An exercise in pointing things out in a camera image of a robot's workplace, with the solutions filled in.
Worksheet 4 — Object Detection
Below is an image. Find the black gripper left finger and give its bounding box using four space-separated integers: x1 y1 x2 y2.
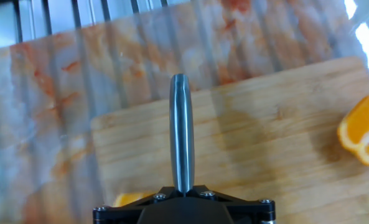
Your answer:
93 185 180 224

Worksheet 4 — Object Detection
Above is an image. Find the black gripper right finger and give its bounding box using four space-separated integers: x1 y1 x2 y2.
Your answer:
192 185 277 224

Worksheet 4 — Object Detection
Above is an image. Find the cut orange piece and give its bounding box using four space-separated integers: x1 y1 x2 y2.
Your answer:
337 89 369 169
112 192 156 208

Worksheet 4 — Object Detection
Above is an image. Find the steel cleaver knife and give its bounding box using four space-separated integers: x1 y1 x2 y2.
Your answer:
169 73 195 195

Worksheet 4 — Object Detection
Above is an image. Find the bamboo cutting board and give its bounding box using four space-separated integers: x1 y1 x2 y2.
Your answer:
90 55 369 224

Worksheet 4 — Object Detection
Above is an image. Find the marble pattern plastic mat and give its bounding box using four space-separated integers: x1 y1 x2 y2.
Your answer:
0 0 369 224

